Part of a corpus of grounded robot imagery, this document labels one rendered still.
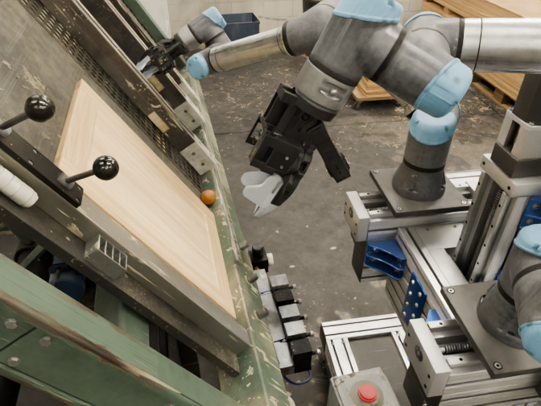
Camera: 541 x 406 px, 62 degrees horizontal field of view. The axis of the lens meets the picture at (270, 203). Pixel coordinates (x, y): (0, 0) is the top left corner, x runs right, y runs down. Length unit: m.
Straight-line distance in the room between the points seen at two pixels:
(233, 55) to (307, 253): 1.51
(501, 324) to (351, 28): 0.67
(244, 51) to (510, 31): 0.83
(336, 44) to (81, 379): 0.55
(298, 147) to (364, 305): 1.84
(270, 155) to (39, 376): 0.42
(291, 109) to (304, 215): 2.31
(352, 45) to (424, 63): 0.09
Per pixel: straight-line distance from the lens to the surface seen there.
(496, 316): 1.03
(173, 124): 1.58
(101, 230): 0.82
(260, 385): 1.05
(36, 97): 0.67
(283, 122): 0.63
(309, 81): 0.61
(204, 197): 1.50
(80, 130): 1.05
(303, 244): 2.70
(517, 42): 0.73
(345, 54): 0.59
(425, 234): 1.38
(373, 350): 1.99
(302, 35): 1.29
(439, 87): 0.61
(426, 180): 1.32
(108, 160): 0.70
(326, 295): 2.43
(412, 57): 0.60
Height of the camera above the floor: 1.80
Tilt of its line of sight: 37 degrees down
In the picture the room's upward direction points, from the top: straight up
